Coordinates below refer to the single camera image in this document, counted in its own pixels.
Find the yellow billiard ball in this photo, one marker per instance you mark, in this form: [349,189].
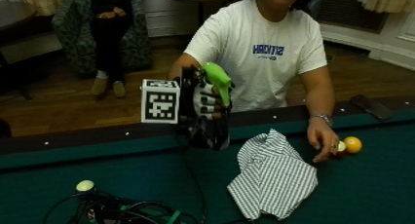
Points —
[352,144]

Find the dark pool table rail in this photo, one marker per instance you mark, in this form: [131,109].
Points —
[86,142]

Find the white cube of black markers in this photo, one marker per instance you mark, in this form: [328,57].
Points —
[158,104]

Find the beige curtain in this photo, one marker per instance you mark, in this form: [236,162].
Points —
[42,1]
[387,0]

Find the silver wristwatch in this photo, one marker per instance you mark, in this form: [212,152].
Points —
[321,117]

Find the person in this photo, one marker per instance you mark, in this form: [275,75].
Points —
[267,29]
[110,29]

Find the dark wooden table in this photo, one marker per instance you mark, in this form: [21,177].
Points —
[17,29]

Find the radiator cover grille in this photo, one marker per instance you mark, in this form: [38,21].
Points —
[349,9]

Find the black table brush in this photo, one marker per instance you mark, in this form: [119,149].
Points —
[371,106]

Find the pale cue ball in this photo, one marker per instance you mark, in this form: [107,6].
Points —
[83,185]

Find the striped cloth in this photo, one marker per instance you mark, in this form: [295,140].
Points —
[271,178]

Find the green spray bottle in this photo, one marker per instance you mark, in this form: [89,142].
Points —
[216,76]

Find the red and white billiard ball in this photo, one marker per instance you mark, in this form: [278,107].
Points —
[340,149]

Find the white printed t-shirt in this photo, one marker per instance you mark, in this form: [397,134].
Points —
[259,71]

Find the patterned green armchair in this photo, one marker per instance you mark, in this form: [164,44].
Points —
[70,32]

